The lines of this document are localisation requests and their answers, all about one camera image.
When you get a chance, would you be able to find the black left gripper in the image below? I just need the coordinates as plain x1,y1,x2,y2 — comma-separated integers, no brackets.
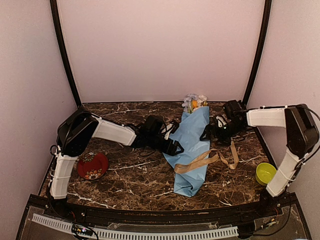
147,134,184,157

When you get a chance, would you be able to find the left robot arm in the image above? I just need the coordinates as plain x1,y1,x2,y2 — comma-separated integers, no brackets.
48,106,184,218

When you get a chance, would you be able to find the black right corner post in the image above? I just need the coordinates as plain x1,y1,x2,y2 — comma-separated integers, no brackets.
241,0,272,106

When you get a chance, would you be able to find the beige satin ribbon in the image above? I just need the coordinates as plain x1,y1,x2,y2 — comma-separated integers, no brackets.
173,139,239,174

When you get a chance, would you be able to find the black left corner post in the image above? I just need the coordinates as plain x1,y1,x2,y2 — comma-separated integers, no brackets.
49,0,82,108

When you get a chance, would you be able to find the white slotted cable duct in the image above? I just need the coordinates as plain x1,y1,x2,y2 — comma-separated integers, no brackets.
31,213,239,240

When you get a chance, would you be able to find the black corner post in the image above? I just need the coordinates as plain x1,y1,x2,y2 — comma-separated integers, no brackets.
241,0,272,106
49,0,82,108

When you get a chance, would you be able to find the yellow-green bowl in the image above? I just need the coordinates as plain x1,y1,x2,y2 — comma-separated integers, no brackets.
255,162,277,186

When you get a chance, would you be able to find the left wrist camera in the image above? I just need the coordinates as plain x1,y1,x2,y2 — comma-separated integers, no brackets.
161,120,180,140

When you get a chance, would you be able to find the black front frame rail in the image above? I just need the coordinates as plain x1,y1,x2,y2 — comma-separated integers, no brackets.
27,193,297,226

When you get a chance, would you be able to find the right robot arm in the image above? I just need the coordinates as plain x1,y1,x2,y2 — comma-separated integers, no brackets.
200,100,320,197

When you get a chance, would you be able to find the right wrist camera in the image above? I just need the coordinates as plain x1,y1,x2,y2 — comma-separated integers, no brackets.
215,114,227,128

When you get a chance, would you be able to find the blue wrapping paper sheet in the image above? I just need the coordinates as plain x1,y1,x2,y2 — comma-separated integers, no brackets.
164,106,210,197

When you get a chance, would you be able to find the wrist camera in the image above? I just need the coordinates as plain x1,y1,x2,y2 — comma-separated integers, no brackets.
161,120,180,140
215,114,227,128

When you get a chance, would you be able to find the red floral plate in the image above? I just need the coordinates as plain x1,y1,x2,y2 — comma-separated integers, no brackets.
77,152,109,181

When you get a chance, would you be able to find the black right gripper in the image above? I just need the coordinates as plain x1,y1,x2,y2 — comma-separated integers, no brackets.
200,120,246,146

